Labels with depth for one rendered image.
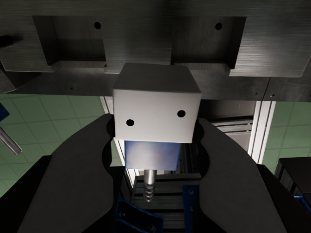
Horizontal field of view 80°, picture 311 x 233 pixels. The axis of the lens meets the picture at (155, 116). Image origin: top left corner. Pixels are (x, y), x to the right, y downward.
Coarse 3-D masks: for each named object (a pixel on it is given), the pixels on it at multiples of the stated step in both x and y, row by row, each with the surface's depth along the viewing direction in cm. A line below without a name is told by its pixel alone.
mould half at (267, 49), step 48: (0, 0) 14; (48, 0) 14; (96, 0) 14; (144, 0) 13; (192, 0) 13; (240, 0) 13; (288, 0) 13; (144, 48) 15; (240, 48) 15; (288, 48) 14
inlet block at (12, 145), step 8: (0, 104) 25; (0, 112) 25; (8, 112) 26; (0, 120) 24; (0, 128) 26; (0, 136) 26; (8, 136) 26; (8, 144) 26; (16, 144) 27; (16, 152) 27
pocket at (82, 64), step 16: (32, 16) 14; (48, 16) 16; (64, 16) 17; (80, 16) 17; (96, 16) 17; (48, 32) 16; (64, 32) 17; (80, 32) 17; (96, 32) 17; (48, 48) 16; (64, 48) 18; (80, 48) 18; (96, 48) 18; (48, 64) 17; (64, 64) 18; (80, 64) 18; (96, 64) 18
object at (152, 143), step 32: (128, 64) 14; (160, 64) 15; (128, 96) 10; (160, 96) 10; (192, 96) 10; (128, 128) 11; (160, 128) 12; (192, 128) 12; (128, 160) 15; (160, 160) 15
